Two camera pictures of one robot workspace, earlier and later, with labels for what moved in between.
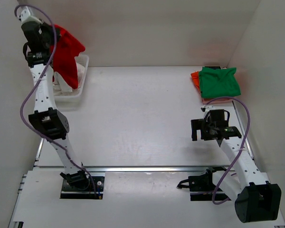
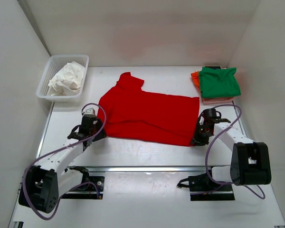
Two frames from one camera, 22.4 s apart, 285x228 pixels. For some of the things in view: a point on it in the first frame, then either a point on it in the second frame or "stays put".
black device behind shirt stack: [213, 67] stays put
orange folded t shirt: [195, 78] stays put
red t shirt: [64, 62] → [131, 113]
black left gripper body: [49, 36] → [99, 124]
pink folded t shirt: [205, 100] stays put
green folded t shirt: [219, 83] stays put
